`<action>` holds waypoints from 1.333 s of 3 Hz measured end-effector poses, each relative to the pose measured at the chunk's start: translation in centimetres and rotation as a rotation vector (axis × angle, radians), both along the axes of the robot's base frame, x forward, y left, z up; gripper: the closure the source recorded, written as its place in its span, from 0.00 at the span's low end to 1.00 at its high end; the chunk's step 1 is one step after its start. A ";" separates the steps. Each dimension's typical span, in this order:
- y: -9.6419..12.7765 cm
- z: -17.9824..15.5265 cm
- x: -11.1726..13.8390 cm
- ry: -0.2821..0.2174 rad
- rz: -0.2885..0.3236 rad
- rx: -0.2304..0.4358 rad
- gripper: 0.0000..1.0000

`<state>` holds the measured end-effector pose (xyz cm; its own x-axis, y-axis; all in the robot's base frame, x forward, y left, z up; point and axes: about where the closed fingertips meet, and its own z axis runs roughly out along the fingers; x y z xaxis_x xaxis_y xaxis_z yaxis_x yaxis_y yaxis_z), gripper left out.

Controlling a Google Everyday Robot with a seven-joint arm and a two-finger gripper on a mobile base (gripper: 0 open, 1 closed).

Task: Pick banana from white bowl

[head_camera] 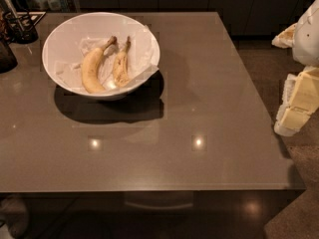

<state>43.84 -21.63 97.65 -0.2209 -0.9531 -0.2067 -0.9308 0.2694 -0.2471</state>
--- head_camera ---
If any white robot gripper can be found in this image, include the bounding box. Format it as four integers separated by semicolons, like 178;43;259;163
271;0;319;136

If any small spotted yellow banana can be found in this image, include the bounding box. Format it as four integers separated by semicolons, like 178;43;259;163
113;37;131;88

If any large yellow banana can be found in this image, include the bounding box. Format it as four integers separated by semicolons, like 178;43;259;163
81;36;117;94

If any white ceramic bowl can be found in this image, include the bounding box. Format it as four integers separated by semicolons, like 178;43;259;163
42;12;146;101

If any white paper towel liner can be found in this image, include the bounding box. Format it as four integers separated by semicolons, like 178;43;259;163
53;26;160;100

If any dark glass jar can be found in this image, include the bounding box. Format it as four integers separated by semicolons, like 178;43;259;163
0;35;18;73

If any white cylindrical stick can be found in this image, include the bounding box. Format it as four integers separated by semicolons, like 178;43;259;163
4;0;24;31

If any black wire utensil holder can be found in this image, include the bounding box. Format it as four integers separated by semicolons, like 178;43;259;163
4;11;38;44

